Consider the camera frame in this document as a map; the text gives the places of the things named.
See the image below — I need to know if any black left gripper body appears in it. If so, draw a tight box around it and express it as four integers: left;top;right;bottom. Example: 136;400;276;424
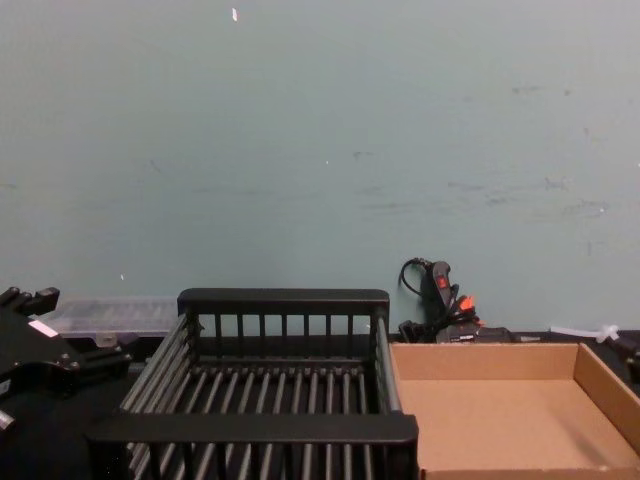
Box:
0;304;82;402

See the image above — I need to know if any small white three-armed plastic piece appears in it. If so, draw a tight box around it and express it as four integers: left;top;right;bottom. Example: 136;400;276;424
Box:
549;323;621;346

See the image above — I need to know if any clear plastic case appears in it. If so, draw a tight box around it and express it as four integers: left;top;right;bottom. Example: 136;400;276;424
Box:
37;295;181;347

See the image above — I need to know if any shallow brown cardboard tray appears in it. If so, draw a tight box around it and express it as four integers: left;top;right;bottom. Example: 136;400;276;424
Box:
388;341;640;480

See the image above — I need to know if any black rack with steel bars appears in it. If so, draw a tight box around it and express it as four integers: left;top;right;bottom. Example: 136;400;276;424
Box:
84;287;420;480

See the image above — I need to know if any black corded tool red switch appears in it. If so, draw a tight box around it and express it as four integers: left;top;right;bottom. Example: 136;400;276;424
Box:
419;259;516;346

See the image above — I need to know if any black tool cable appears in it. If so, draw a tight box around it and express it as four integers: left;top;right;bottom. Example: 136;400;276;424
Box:
398;257;482;345

